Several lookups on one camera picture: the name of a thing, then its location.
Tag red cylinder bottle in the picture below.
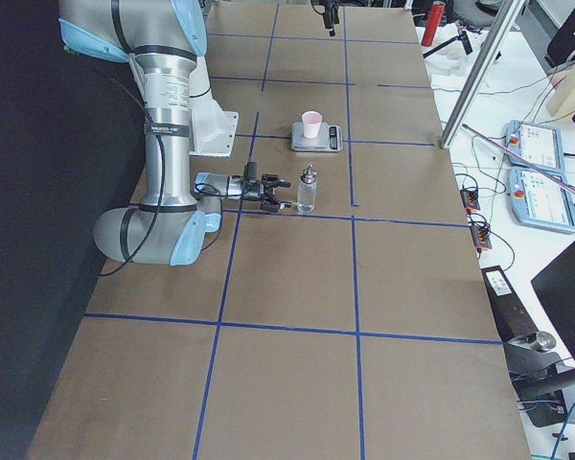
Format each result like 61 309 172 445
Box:
421 0 446 48

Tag orange black connector block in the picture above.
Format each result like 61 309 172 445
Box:
460 188 480 215

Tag near teach pendant tablet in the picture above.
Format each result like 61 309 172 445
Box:
508 167 575 234

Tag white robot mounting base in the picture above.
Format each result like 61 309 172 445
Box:
189 57 239 157

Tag white digital kitchen scale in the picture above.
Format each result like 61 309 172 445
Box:
291 122 343 152

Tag black box with label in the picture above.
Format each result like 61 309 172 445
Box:
481 265 539 342

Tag aluminium frame post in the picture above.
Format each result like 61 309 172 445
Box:
439 0 526 150

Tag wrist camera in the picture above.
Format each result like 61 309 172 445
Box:
243 161 257 181

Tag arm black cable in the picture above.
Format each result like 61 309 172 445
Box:
98 71 243 277

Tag black computer monitor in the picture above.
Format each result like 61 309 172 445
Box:
532 241 575 358

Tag clear glass sauce bottle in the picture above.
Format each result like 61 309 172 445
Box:
297 163 317 213

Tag green handled reacher grabber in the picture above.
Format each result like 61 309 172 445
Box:
461 124 575 219

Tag black tool on bench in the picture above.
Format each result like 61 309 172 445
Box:
423 21 483 60

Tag far teach pendant tablet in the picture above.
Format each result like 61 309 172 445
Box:
505 120 565 173

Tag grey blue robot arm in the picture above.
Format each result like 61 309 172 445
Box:
58 1 289 265

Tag teach pendant tablet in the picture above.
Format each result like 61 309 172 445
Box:
505 120 565 173
508 167 575 234

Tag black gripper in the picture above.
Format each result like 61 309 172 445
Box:
315 0 339 37
241 173 290 213

